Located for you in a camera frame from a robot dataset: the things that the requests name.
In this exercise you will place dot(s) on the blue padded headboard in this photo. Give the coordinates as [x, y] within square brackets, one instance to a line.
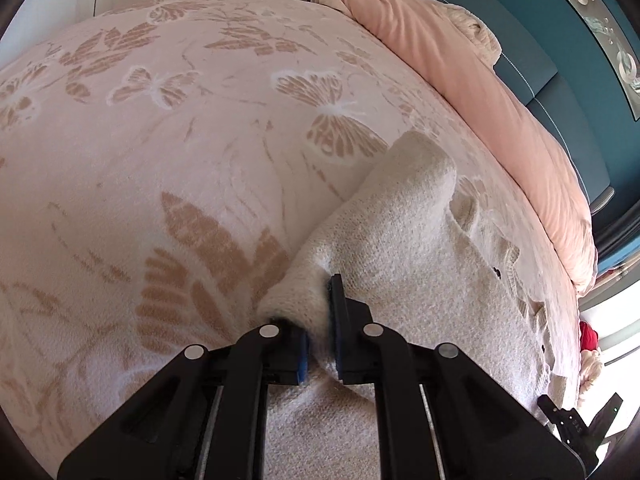
[530, 55]

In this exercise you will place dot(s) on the pink duvet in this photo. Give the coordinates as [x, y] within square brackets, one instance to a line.
[480, 90]

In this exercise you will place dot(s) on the pale pink cloth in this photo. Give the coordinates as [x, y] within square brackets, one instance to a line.
[591, 371]

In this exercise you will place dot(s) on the red cloth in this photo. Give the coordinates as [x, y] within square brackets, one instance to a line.
[588, 336]

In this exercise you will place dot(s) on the cream knit sweater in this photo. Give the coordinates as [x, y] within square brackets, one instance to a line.
[425, 260]

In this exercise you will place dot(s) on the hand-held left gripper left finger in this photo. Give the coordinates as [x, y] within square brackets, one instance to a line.
[301, 356]

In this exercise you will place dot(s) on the cream fluffy throw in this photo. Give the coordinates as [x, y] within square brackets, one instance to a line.
[475, 35]

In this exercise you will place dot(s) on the pink butterfly print blanket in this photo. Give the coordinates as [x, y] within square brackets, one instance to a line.
[165, 160]

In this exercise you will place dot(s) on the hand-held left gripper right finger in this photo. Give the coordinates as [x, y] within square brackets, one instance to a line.
[334, 312]

